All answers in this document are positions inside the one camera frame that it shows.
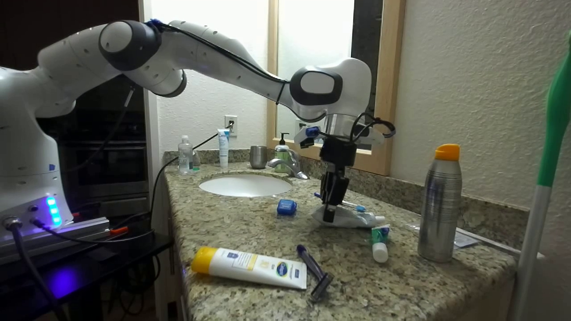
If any green soap pump bottle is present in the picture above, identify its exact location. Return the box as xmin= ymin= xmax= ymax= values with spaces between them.
xmin=275 ymin=133 xmax=292 ymax=173

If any grey metal cup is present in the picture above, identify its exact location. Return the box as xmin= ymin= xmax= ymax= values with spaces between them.
xmin=251 ymin=146 xmax=267 ymax=169

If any blue toothbrush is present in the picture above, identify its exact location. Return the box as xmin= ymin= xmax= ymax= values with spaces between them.
xmin=315 ymin=192 xmax=368 ymax=214

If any white wall outlet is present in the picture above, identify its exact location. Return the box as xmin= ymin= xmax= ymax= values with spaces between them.
xmin=224 ymin=114 xmax=240 ymax=139

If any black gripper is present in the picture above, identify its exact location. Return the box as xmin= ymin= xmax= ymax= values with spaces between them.
xmin=320 ymin=139 xmax=356 ymax=223

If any wood framed mirror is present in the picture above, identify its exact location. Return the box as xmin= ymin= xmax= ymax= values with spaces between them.
xmin=267 ymin=0 xmax=408 ymax=176

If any small green toothpaste tube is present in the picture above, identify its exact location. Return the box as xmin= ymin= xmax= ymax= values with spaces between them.
xmin=372 ymin=224 xmax=391 ymax=264

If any tall white blue tube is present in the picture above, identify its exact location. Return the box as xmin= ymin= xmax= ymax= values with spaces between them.
xmin=218 ymin=128 xmax=231 ymax=167

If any wooden vanity cabinet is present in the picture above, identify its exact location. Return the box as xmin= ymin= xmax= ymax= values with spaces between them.
xmin=152 ymin=175 xmax=188 ymax=321

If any yellow capped lotion tube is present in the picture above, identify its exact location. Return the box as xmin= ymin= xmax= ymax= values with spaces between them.
xmin=192 ymin=246 xmax=308 ymax=289

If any white toothpaste tube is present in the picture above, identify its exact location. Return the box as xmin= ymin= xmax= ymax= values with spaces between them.
xmin=313 ymin=207 xmax=388 ymax=228

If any blue floss container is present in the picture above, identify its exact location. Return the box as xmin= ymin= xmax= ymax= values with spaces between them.
xmin=277 ymin=199 xmax=297 ymax=217

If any black power cable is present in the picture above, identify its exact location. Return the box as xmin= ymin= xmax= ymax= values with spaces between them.
xmin=6 ymin=126 xmax=236 ymax=246

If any white oval sink basin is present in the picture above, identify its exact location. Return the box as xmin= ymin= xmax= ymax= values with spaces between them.
xmin=201 ymin=173 xmax=293 ymax=198

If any aluminium robot base mount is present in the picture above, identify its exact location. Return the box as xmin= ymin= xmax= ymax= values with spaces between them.
xmin=0 ymin=217 xmax=110 ymax=262

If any silver orange capped spray can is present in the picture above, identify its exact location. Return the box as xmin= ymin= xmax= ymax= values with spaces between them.
xmin=418 ymin=142 xmax=463 ymax=262

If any green white mop handle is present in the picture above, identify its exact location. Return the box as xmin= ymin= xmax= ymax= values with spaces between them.
xmin=511 ymin=39 xmax=571 ymax=321

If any chrome faucet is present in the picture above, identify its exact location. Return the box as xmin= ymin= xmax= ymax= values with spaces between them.
xmin=268 ymin=148 xmax=308 ymax=180

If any clear plastic bottle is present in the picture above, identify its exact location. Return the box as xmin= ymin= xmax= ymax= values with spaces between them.
xmin=179 ymin=135 xmax=193 ymax=175

